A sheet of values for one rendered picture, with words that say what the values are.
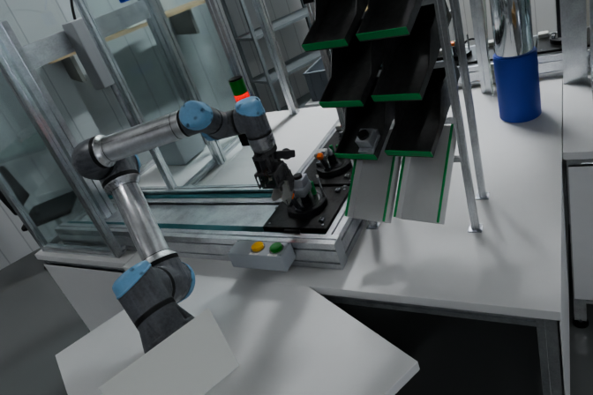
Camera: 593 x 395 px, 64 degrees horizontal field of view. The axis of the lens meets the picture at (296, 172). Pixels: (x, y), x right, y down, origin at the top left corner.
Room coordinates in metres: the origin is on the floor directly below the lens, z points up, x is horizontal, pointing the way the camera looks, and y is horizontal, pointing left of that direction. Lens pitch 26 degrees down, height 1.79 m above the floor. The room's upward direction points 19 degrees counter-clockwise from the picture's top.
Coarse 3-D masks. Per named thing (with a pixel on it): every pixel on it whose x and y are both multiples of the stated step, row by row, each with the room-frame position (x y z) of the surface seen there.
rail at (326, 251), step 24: (168, 240) 1.54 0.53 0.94; (192, 240) 1.47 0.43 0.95; (216, 240) 1.40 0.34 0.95; (240, 240) 1.34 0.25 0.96; (264, 240) 1.29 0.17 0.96; (288, 240) 1.25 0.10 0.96; (312, 240) 1.20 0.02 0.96; (336, 240) 1.16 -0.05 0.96; (312, 264) 1.20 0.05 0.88; (336, 264) 1.15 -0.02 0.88
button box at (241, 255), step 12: (228, 252) 1.29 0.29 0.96; (240, 252) 1.27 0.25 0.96; (252, 252) 1.25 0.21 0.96; (264, 252) 1.23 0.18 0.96; (276, 252) 1.20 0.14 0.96; (288, 252) 1.20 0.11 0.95; (240, 264) 1.27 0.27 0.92; (252, 264) 1.24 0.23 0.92; (264, 264) 1.21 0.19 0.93; (276, 264) 1.19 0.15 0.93; (288, 264) 1.19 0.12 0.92
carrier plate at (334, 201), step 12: (324, 192) 1.44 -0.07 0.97; (336, 192) 1.41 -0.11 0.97; (348, 192) 1.39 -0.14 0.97; (336, 204) 1.34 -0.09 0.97; (276, 216) 1.39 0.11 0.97; (288, 216) 1.37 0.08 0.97; (312, 216) 1.31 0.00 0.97; (324, 216) 1.29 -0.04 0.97; (264, 228) 1.36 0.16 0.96; (276, 228) 1.33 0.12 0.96; (288, 228) 1.30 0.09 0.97; (300, 228) 1.27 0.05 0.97; (312, 228) 1.25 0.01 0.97; (324, 228) 1.23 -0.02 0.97
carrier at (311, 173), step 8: (320, 152) 1.72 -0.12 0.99; (328, 152) 1.59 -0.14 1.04; (328, 160) 1.60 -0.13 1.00; (336, 160) 1.60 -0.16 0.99; (344, 160) 1.58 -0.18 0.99; (312, 168) 1.64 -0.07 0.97; (320, 168) 1.58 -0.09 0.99; (328, 168) 1.54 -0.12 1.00; (336, 168) 1.54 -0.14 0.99; (344, 168) 1.53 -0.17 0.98; (352, 168) 1.54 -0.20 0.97; (312, 176) 1.58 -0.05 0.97; (320, 176) 1.56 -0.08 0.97; (328, 176) 1.54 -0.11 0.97; (336, 176) 1.52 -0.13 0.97; (328, 184) 1.49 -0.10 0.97; (336, 184) 1.47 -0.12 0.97; (344, 184) 1.45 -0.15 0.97
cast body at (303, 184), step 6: (300, 174) 1.39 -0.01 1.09; (306, 174) 1.40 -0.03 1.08; (294, 180) 1.38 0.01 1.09; (300, 180) 1.36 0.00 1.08; (306, 180) 1.39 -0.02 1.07; (294, 186) 1.38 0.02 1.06; (300, 186) 1.37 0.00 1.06; (306, 186) 1.38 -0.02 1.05; (300, 192) 1.36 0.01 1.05; (306, 192) 1.37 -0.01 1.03
